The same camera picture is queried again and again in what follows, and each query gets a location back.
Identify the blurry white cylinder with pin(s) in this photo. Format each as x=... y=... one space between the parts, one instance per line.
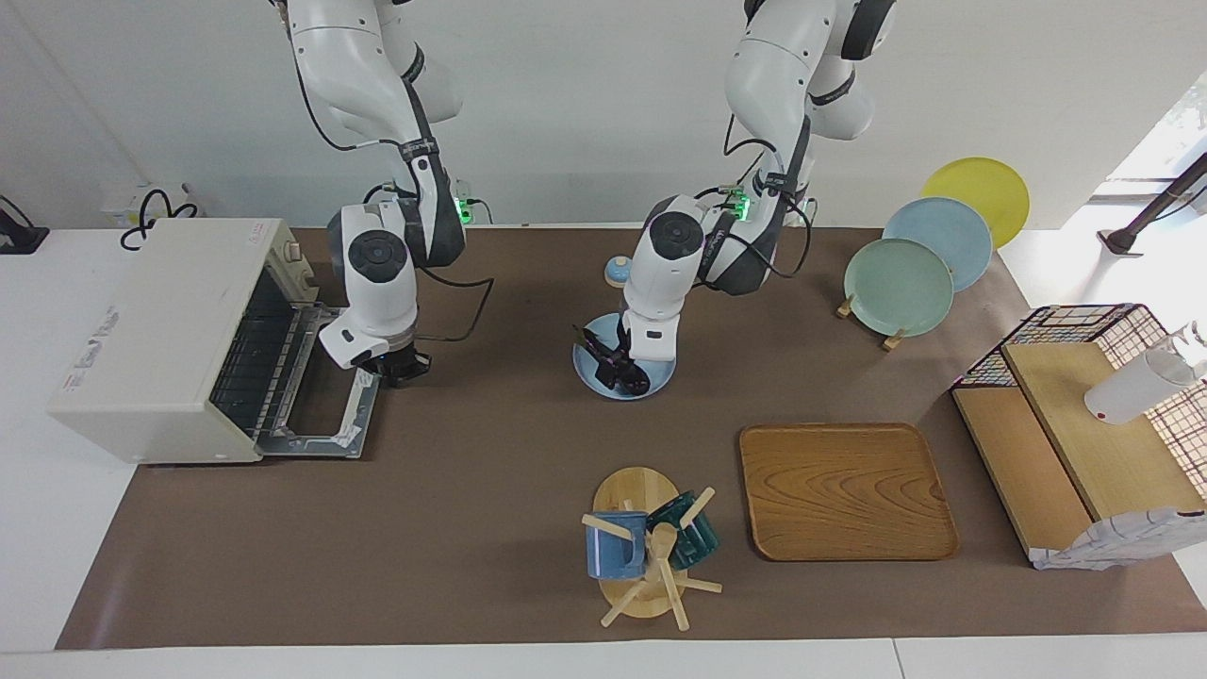
x=1132 y=391

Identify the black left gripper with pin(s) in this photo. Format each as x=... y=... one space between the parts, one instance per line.
x=623 y=341

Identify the dark green mug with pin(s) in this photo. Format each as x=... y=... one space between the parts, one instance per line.
x=698 y=542

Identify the blue mug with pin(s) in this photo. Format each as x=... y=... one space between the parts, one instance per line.
x=613 y=552

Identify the wooden plate rack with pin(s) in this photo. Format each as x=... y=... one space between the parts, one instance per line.
x=846 y=306

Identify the wooden serving tray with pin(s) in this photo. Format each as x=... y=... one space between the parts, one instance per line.
x=849 y=490

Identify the small light blue plate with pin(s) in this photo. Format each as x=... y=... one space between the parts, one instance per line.
x=589 y=379

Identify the black stand leg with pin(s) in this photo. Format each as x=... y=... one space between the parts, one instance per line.
x=1122 y=240

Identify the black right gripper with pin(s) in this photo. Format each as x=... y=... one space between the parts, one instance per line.
x=401 y=366

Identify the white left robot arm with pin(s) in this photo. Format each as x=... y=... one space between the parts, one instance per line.
x=665 y=273

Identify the yellow plate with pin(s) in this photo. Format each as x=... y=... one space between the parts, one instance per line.
x=981 y=189

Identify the brown table mat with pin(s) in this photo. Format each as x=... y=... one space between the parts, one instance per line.
x=471 y=490

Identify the white cloth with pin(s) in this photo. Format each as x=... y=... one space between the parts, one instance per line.
x=1113 y=542

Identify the cream toaster oven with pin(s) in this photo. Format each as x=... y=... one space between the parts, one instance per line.
x=141 y=339

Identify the large light blue plate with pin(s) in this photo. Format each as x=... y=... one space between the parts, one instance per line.
x=943 y=226

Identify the white power strip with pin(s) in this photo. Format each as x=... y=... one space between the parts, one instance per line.
x=118 y=212

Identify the dark purple eggplant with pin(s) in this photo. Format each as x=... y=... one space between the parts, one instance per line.
x=590 y=343

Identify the glass oven door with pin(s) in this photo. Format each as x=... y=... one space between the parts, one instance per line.
x=360 y=424

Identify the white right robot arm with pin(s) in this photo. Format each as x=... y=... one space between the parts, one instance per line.
x=377 y=273

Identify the wooden shelf unit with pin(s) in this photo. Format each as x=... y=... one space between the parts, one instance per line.
x=1103 y=443

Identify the black desk clamp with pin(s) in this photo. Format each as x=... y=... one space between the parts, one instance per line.
x=19 y=240

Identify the wooden mug tree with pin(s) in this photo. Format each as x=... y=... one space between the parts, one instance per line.
x=632 y=490

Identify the pale green plate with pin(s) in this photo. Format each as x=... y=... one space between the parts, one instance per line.
x=896 y=292

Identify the small blue call bell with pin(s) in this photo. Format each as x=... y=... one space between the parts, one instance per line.
x=615 y=273

